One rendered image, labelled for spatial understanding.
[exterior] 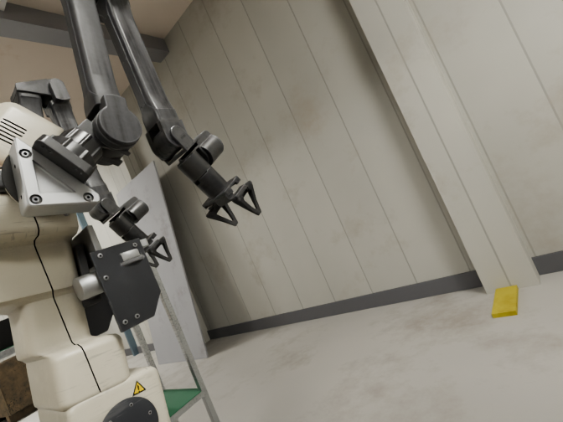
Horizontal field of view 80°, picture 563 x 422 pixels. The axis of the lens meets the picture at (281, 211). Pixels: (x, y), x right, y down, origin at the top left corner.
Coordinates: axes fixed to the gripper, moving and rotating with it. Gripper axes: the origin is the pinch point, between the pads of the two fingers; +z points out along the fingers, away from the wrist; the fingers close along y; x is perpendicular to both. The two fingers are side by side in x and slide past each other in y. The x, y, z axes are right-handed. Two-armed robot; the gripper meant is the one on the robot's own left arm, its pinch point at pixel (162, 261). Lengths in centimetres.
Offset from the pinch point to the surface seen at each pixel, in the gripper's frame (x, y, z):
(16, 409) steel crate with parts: 51, 524, 88
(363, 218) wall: -162, 38, 114
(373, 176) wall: -177, 16, 89
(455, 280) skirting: -134, -11, 173
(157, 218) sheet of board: -160, 269, 18
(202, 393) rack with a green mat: 8, 66, 73
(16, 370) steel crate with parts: 16, 530, 53
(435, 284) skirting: -133, 3, 173
